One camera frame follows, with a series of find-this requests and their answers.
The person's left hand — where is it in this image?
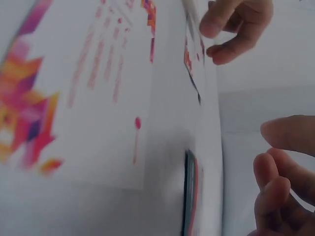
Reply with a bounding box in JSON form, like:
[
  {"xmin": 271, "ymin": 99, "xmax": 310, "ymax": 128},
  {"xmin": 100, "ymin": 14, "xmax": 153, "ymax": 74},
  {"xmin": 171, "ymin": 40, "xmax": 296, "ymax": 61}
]
[{"xmin": 199, "ymin": 0, "xmax": 274, "ymax": 66}]

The person's right hand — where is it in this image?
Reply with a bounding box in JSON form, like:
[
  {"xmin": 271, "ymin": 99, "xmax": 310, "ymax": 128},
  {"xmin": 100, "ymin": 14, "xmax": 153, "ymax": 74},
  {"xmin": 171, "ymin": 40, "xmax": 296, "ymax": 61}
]
[{"xmin": 246, "ymin": 115, "xmax": 315, "ymax": 236}]

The white printed paper sheet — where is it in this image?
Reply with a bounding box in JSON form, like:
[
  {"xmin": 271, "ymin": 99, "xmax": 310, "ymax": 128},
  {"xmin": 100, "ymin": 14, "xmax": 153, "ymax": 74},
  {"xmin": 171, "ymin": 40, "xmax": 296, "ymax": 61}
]
[{"xmin": 144, "ymin": 0, "xmax": 226, "ymax": 236}]

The colourful patterned paper sheet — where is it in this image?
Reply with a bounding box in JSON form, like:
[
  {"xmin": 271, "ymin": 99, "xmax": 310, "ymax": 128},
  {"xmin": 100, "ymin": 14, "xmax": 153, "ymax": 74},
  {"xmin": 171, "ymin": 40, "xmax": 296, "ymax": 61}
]
[{"xmin": 0, "ymin": 0, "xmax": 158, "ymax": 191}]

